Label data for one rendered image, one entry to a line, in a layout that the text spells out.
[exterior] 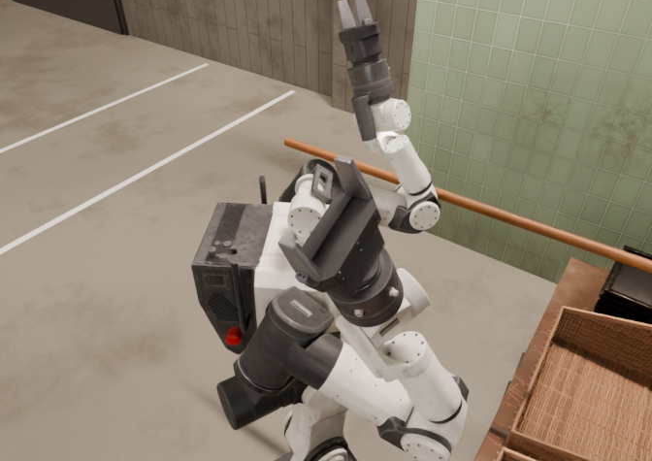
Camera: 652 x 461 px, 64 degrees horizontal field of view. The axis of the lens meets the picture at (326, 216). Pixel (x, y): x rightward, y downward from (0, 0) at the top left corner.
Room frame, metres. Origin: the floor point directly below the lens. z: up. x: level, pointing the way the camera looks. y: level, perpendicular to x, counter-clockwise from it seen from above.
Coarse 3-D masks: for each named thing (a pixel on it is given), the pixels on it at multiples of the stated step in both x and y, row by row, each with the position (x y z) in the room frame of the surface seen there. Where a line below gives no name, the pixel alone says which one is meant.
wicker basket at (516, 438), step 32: (608, 320) 1.12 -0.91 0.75; (544, 352) 1.01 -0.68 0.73; (576, 352) 1.12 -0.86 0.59; (608, 352) 1.10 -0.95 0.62; (640, 352) 1.06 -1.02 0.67; (544, 384) 1.00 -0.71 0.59; (576, 384) 1.00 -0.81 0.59; (608, 384) 1.00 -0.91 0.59; (640, 384) 1.00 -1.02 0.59; (544, 416) 0.89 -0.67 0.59; (576, 416) 0.89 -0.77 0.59; (608, 416) 0.89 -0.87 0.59; (640, 416) 0.88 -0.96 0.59; (512, 448) 0.75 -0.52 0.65; (544, 448) 0.71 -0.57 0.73; (576, 448) 0.78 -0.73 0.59; (608, 448) 0.78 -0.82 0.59; (640, 448) 0.78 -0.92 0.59
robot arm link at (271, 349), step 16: (272, 320) 0.55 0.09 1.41; (256, 336) 0.55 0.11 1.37; (272, 336) 0.54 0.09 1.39; (288, 336) 0.53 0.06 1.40; (320, 336) 0.55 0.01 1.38; (256, 352) 0.53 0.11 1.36; (272, 352) 0.52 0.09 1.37; (288, 352) 0.52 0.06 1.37; (304, 352) 0.52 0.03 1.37; (320, 352) 0.52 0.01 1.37; (336, 352) 0.53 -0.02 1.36; (256, 368) 0.52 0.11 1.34; (272, 368) 0.51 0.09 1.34; (288, 368) 0.51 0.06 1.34; (304, 368) 0.51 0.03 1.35; (320, 368) 0.51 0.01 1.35; (272, 384) 0.51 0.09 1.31; (320, 384) 0.49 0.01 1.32
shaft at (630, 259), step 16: (288, 144) 1.51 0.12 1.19; (304, 144) 1.49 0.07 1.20; (384, 176) 1.30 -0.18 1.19; (448, 192) 1.20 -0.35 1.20; (464, 208) 1.16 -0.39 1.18; (480, 208) 1.14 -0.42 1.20; (496, 208) 1.13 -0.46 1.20; (512, 224) 1.08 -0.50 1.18; (528, 224) 1.06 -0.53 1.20; (544, 224) 1.06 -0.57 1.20; (560, 240) 1.01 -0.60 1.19; (576, 240) 1.00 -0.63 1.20; (592, 240) 1.00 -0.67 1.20; (608, 256) 0.95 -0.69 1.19; (624, 256) 0.94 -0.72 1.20; (640, 256) 0.93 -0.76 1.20
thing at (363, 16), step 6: (354, 0) 1.09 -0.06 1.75; (360, 0) 1.09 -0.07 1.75; (354, 6) 1.09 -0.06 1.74; (360, 6) 1.09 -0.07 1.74; (366, 6) 1.09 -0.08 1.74; (360, 12) 1.08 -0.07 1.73; (366, 12) 1.09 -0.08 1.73; (360, 18) 1.08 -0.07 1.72; (366, 18) 1.08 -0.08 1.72; (372, 18) 1.09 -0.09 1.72; (360, 24) 1.07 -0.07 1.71; (366, 24) 1.07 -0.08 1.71
